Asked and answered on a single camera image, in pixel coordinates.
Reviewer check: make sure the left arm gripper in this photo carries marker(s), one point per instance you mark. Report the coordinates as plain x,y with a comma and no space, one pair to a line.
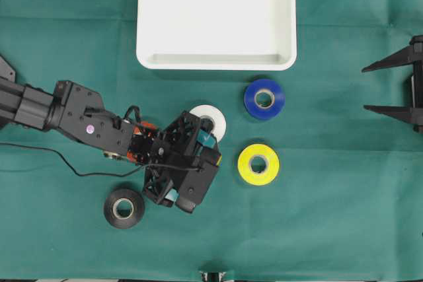
182,138

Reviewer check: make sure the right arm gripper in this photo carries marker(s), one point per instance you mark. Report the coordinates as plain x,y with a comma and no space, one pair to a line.
409,55

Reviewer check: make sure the red tape roll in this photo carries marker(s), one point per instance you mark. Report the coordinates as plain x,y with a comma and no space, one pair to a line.
143,137

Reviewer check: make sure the blue tape roll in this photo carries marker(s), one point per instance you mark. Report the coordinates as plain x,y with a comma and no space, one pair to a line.
264,99

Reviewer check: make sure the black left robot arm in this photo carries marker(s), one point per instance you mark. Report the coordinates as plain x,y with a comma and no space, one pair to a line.
74,111

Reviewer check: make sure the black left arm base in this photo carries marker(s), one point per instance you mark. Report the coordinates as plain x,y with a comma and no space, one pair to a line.
6,71

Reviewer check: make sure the white tape roll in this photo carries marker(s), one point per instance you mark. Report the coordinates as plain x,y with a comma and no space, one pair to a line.
215,116

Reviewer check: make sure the yellow tape roll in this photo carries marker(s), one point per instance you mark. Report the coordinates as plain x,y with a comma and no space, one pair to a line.
258,165

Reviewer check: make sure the black tape roll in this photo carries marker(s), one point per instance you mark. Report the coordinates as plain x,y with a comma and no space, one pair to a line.
124,208

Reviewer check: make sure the white plastic tray case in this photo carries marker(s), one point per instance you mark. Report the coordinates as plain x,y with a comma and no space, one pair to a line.
239,35

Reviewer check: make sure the green table cloth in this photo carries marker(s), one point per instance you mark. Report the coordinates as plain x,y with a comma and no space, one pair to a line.
345,205

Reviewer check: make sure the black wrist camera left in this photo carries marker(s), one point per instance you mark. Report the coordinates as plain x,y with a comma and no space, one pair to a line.
192,185

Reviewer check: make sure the black white front mount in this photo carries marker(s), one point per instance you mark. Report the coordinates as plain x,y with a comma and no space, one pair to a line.
212,276

